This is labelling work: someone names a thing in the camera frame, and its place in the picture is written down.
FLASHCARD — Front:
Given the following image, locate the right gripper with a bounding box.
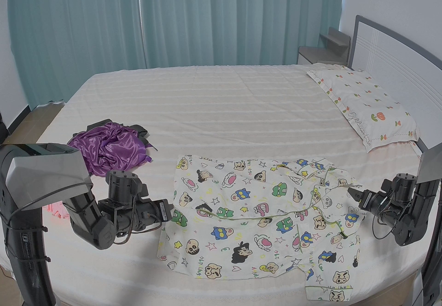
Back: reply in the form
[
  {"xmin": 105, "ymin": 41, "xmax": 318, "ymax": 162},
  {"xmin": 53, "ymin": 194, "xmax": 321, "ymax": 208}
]
[{"xmin": 347, "ymin": 186, "xmax": 385, "ymax": 219}]

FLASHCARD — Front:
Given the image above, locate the pink garment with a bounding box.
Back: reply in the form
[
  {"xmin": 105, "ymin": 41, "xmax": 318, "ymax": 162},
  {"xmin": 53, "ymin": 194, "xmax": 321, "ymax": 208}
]
[{"xmin": 43, "ymin": 203, "xmax": 71, "ymax": 219}]

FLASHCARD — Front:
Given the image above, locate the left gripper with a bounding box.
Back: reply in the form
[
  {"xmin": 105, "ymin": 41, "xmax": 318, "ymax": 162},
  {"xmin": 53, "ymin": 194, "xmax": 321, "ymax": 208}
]
[{"xmin": 137, "ymin": 198, "xmax": 173, "ymax": 230}]

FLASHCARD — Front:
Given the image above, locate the black cable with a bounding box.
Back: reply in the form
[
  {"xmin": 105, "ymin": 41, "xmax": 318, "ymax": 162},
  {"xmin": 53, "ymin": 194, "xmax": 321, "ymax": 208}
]
[
  {"xmin": 116, "ymin": 225, "xmax": 163, "ymax": 246},
  {"xmin": 371, "ymin": 215, "xmax": 401, "ymax": 239}
]

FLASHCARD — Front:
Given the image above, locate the purple satin garment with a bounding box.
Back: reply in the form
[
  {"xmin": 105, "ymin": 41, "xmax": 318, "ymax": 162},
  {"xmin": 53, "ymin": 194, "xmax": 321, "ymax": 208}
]
[{"xmin": 67, "ymin": 121, "xmax": 153, "ymax": 177}]

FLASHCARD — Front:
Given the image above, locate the blue-green curtain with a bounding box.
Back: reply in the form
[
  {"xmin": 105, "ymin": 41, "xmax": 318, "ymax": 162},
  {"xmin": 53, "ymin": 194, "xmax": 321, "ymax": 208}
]
[
  {"xmin": 8, "ymin": 0, "xmax": 145, "ymax": 110},
  {"xmin": 138, "ymin": 0, "xmax": 346, "ymax": 68}
]

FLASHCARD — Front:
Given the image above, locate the dark grey garment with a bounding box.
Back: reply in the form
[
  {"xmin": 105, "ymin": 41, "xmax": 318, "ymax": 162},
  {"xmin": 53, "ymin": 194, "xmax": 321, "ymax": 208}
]
[{"xmin": 86, "ymin": 119, "xmax": 157, "ymax": 151}]

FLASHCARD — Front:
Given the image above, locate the bed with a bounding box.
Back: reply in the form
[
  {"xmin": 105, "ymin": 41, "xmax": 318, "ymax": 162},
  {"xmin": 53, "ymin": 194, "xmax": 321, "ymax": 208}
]
[{"xmin": 0, "ymin": 14, "xmax": 442, "ymax": 306}]

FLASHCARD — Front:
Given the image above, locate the white printed pillow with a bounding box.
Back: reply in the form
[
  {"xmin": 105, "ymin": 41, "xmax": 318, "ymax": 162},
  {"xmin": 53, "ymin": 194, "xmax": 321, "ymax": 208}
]
[{"xmin": 307, "ymin": 68, "xmax": 420, "ymax": 154}]

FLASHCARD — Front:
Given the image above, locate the grey bedside table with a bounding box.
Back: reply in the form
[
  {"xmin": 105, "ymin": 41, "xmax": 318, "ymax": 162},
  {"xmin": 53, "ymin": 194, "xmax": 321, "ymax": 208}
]
[{"xmin": 297, "ymin": 26, "xmax": 351, "ymax": 66}]

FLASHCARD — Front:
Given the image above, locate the white printed pyjama top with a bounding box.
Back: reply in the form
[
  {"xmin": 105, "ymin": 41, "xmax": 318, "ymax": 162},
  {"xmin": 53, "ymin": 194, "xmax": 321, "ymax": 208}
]
[{"xmin": 157, "ymin": 154, "xmax": 365, "ymax": 303}]

